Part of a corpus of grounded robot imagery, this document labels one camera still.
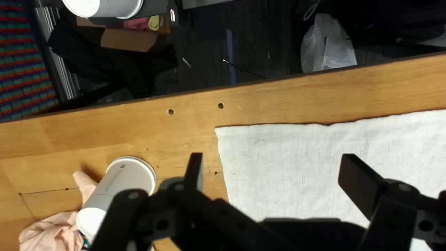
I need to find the white plastic bag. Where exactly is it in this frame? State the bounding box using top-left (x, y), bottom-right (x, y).
top-left (301, 13), bottom-right (357, 73)

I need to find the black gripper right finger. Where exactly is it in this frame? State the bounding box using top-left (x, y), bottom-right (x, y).
top-left (337, 153), bottom-right (446, 251)

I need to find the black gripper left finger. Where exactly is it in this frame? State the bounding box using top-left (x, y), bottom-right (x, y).
top-left (159, 151), bottom-right (260, 251)

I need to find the white paper cup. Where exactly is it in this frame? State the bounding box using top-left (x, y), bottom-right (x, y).
top-left (76, 156), bottom-right (156, 243)

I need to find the white cloth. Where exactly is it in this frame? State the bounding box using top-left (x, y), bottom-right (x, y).
top-left (214, 110), bottom-right (446, 227)

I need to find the white roll under table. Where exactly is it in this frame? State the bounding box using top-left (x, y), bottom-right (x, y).
top-left (61, 0), bottom-right (143, 19)

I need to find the pink cloth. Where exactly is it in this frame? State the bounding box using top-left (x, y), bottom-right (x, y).
top-left (18, 169), bottom-right (99, 251)

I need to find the cardboard box under table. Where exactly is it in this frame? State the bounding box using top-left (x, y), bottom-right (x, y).
top-left (100, 29), bottom-right (157, 52)

